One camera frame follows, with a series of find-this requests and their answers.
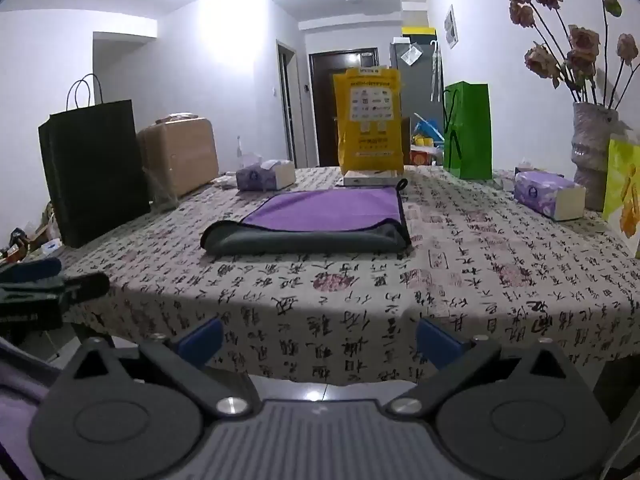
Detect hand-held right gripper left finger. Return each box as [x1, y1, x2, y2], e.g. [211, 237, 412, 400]
[65, 317, 261, 418]

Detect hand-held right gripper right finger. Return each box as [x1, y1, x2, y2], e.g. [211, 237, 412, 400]
[382, 317, 576, 418]

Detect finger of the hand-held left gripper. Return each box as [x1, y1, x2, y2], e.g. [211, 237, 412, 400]
[56, 272, 111, 307]
[0, 257, 63, 287]

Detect purple and grey towel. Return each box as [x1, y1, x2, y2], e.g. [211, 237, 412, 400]
[200, 183, 413, 256]

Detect calligraphy printed tablecloth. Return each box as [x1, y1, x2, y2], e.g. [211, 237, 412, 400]
[52, 165, 640, 387]

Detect purple cloth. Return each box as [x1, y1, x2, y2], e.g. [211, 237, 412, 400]
[0, 355, 66, 480]

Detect black paper bag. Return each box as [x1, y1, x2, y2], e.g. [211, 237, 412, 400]
[38, 74, 152, 249]

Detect beige suitcase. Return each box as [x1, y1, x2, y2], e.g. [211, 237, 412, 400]
[136, 115, 220, 200]

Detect purple tissue box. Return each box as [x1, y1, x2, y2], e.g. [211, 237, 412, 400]
[513, 170, 587, 222]
[235, 159, 297, 192]

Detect white flat box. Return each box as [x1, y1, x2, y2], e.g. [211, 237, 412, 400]
[342, 170, 401, 187]

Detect colourful toy pile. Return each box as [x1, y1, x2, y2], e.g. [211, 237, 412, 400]
[410, 115, 446, 166]

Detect green paper bag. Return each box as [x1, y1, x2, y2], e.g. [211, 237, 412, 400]
[442, 82, 494, 181]

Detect yellow printed bag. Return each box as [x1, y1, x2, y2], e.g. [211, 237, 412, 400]
[333, 66, 404, 173]

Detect yellow-green floral bag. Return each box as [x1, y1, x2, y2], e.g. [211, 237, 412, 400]
[602, 138, 640, 259]

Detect grey textured vase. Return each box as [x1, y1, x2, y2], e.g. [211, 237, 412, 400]
[571, 102, 620, 212]

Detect grey refrigerator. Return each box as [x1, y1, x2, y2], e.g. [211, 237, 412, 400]
[389, 35, 445, 161]

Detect dark brown door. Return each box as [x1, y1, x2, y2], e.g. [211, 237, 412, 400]
[308, 48, 379, 168]

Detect dried pink flowers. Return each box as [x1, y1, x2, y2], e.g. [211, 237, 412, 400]
[506, 0, 640, 111]

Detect white wall picture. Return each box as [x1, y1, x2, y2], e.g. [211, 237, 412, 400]
[444, 5, 459, 50]

